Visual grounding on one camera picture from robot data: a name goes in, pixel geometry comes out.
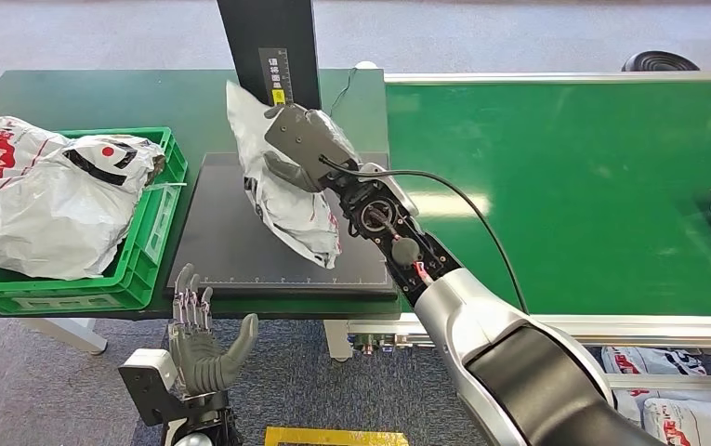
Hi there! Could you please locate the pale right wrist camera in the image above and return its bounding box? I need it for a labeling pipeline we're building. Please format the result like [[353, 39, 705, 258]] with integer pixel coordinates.
[[361, 162, 420, 217]]

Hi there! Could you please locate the large white poly package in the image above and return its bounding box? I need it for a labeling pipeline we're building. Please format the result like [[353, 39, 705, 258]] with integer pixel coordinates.
[[0, 115, 167, 282]]

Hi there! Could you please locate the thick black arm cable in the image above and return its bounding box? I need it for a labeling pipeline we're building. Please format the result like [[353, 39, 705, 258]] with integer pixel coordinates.
[[319, 154, 530, 316]]

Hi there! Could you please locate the black scanner base plate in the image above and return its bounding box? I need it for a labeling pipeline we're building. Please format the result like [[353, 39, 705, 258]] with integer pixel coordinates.
[[168, 151, 400, 302]]

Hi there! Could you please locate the white table leg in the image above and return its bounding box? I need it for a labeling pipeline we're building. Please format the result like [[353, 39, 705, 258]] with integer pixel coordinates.
[[20, 317, 110, 356], [323, 319, 354, 362]]

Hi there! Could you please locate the aluminium conveyor frame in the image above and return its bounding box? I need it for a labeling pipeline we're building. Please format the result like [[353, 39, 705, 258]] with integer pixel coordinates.
[[347, 72, 711, 395]]

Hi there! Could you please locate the green plastic crate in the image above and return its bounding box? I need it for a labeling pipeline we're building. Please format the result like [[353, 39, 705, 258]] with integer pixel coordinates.
[[0, 127, 190, 316]]

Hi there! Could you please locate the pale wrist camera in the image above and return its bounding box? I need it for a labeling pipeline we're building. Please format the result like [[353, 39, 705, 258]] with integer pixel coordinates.
[[117, 348, 185, 427], [361, 162, 420, 217]]

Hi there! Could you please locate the white poly mailer package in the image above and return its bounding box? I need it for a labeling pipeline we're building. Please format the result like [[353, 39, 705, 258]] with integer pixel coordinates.
[[642, 397, 711, 446], [225, 80, 345, 270], [600, 346, 711, 427]]

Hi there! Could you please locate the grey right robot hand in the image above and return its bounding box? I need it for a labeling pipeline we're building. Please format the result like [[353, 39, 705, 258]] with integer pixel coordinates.
[[263, 103, 363, 194]]

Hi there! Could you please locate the green conveyor belt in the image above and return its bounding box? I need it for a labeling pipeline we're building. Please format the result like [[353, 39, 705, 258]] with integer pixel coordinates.
[[384, 80, 711, 318]]

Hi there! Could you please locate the black ribbed round object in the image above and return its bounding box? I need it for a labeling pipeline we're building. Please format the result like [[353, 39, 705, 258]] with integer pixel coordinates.
[[621, 50, 701, 73]]

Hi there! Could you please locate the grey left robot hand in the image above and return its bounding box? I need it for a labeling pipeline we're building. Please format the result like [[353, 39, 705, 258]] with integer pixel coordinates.
[[168, 263, 260, 397]]

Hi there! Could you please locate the black yellow column label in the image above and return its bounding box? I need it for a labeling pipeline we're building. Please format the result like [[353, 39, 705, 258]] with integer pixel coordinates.
[[258, 46, 295, 107]]

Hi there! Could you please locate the black scanner column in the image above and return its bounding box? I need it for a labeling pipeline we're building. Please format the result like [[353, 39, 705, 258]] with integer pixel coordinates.
[[217, 0, 323, 111]]

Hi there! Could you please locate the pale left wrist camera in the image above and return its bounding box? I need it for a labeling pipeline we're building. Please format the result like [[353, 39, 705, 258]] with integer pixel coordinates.
[[117, 348, 185, 427]]

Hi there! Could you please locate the thin black table cable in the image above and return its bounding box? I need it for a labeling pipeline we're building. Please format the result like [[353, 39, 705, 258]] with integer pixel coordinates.
[[328, 67, 360, 118]]

